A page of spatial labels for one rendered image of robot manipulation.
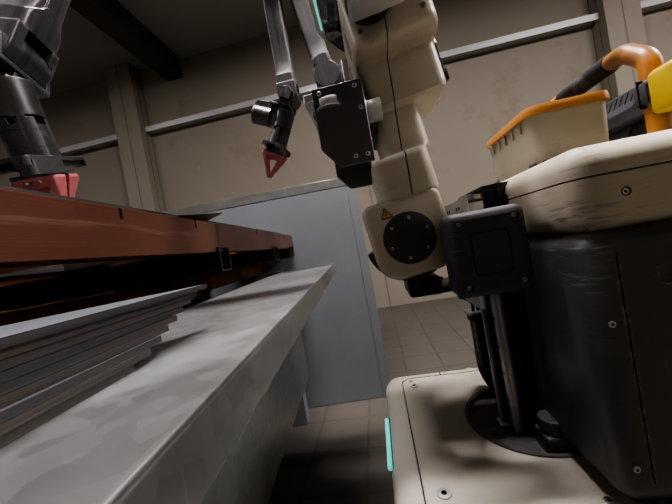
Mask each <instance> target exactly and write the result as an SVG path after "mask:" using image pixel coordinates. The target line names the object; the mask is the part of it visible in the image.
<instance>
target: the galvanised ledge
mask: <svg viewBox="0 0 672 504"><path fill-rule="evenodd" d="M335 272H336V268H335V263H331V264H326V265H320V266H314V267H309V268H303V269H298V270H292V271H286V272H281V273H277V274H275V275H272V276H269V277H267V278H264V279H262V280H259V281H256V282H254V283H251V284H249V285H246V286H243V287H241V288H238V289H235V290H233V291H230V292H228V293H225V294H222V295H220V296H217V297H215V298H212V299H209V300H207V301H204V302H201V303H199V304H196V305H194V306H191V307H188V308H186V309H184V311H183V312H181V313H178V314H176V315H177V321H175V322H172V323H170V324H168V328H169V331H167V332H165V333H163V334H160V335H161V339H162V342H160V343H158V344H156V345H154V346H152V347H150V349H151V354H152V355H150V356H148V357H146V358H144V359H142V360H141V361H139V362H137V363H135V364H134V367H135V371H134V372H132V373H131V374H129V375H127V376H125V377H124V378H122V379H120V380H118V381H117V382H115V383H113V384H112V385H110V386H108V387H106V388H105V389H103V390H101V391H99V392H98V393H96V394H94V395H92V396H91V397H89V398H87V399H86V400H84V401H82V402H80V403H79V404H77V405H75V406H73V407H72V408H70V409H68V410H66V411H65V412H63V413H61V414H60V415H58V416H56V417H54V418H53V419H51V420H49V421H47V422H46V423H44V424H42V425H40V426H39V427H37V428H35V429H34V430H32V431H30V432H28V433H27V434H25V435H23V436H21V437H20V438H18V439H16V440H14V441H13V442H11V443H9V444H8V445H6V446H4V447H2V448H1V449H0V504H201V502H202V500H203V499H204V497H205V495H206V494H207V492H208V490H209V488H210V487H211V485H212V483H213V482H214V480H215V478H216V476H217V475H218V473H219V471H220V470H221V468H222V466H223V464H224V463H225V461H226V459H227V458H228V456H229V454H230V452H231V451H232V449H233V447H234V446H235V444H236V442H237V440H238V439H239V437H240V435H241V434H242V432H243V430H244V428H245V427H246V425H247V423H248V422H249V420H250V418H251V416H252V415H253V413H254V411H255V409H256V408H257V406H258V404H259V403H260V401H261V399H262V397H263V396H264V394H265V392H266V391H267V389H268V387H269V385H270V384H271V382H272V380H273V379H274V377H275V375H276V373H277V372H278V370H279V368H280V367H281V365H282V363H283V361H284V360H285V358H286V356H287V355H288V353H289V351H290V349H291V348H292V346H293V344H294V343H295V341H296V339H297V337H298V336H299V334H300V332H301V331H302V329H303V327H304V325H305V324H306V322H307V320H308V319H309V317H310V315H311V313H312V312H313V310H314V308H315V307H316V305H317V303H318V301H319V300H320V298H321V296H322V295H323V293H324V291H325V289H326V288H327V286H328V284H329V282H330V281H331V279H332V277H333V276H334V274H335ZM160 335H158V336H160Z"/></svg>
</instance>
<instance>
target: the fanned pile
mask: <svg viewBox="0 0 672 504"><path fill-rule="evenodd" d="M206 288H207V284H202V285H198V286H193V287H188V288H183V289H178V290H173V291H169V292H164V293H159V294H154V295H149V296H144V297H139V298H135V299H130V300H125V301H120V302H115V303H110V304H106V305H101V306H96V307H91V308H86V309H81V310H77V311H72V312H67V313H62V314H57V315H52V316H47V317H43V318H38V319H33V320H28V321H23V322H18V323H14V324H9V325H4V326H0V449H1V448H2V447H4V446H6V445H8V444H9V443H11V442H13V441H14V440H16V439H18V438H20V437H21V436H23V435H25V434H27V433H28V432H30V431H32V430H34V429H35V428H37V427H39V426H40V425H42V424H44V423H46V422H47V421H49V420H51V419H53V418H54V417H56V416H58V415H60V414H61V413H63V412H65V411H66V410H68V409H70V408H72V407H73V406H75V405H77V404H79V403H80V402H82V401H84V400H86V399H87V398H89V397H91V396H92V395H94V394H96V393H98V392H99V391H101V390H103V389H105V388H106V387H108V386H110V385H112V384H113V383H115V382H117V381H118V380H120V379H122V378H124V377H125V376H127V375H129V374H131V373H132V372H134V371H135V367H134V364H135V363H137V362H139V361H141V360H142V359H144V358H146V357H148V356H150V355H152V354H151V349H150V347H152V346H154V345H156V344H158V343H160V342H162V339H161V335H160V334H163V333H165V332H167V331H169V328H168V324H170V323H172V322H175V321H177V315H176V314H178V313H181V312H183V311H184V309H183V306H184V305H187V304H189V303H191V300H190V298H192V297H195V296H198V293H197V291H199V290H203V289H206ZM181 306H182V307H181ZM173 315H175V316H173ZM165 325H166V326H165ZM158 335H160V336H158ZM156 336H157V337H156ZM148 348H149V349H148Z"/></svg>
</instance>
